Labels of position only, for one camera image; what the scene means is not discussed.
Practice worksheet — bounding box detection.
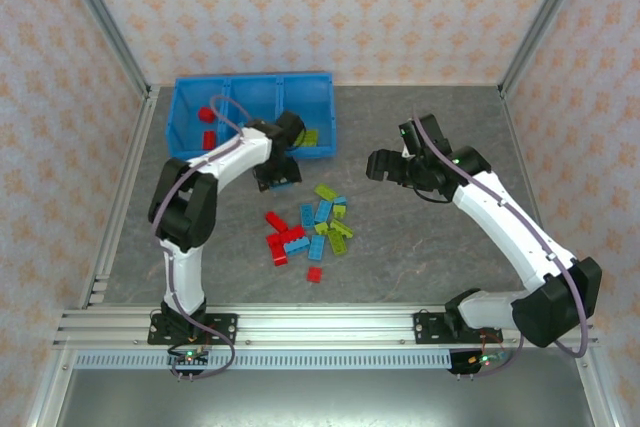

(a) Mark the small circuit board with LEDs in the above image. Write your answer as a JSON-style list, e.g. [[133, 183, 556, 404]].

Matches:
[[167, 349, 211, 379], [448, 348, 512, 379]]

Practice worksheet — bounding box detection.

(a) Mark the aluminium table side rail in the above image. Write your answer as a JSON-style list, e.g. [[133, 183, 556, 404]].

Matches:
[[77, 85, 162, 309], [498, 85, 564, 268]]

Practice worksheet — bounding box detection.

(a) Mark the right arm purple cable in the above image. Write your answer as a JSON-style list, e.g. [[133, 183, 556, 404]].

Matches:
[[412, 105, 587, 379]]

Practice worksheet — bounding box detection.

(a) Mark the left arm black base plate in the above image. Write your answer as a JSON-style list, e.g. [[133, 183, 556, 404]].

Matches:
[[147, 313, 239, 346]]

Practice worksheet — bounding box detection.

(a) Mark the long aluminium mounting rail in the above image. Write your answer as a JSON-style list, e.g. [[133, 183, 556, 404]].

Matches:
[[52, 304, 600, 349]]

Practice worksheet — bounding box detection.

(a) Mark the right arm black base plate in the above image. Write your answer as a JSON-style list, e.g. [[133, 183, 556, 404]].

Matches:
[[412, 311, 503, 346]]

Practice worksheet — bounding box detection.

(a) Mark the slotted grey cable duct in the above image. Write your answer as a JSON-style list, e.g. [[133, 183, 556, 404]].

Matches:
[[73, 352, 454, 371]]

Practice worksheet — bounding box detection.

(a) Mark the aluminium frame post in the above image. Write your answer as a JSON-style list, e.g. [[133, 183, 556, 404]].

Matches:
[[498, 0, 597, 98], [52, 0, 154, 98]]

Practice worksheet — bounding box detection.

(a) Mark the short aluminium frame rail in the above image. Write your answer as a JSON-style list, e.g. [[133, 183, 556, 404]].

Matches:
[[24, 346, 79, 427], [571, 346, 621, 427]]

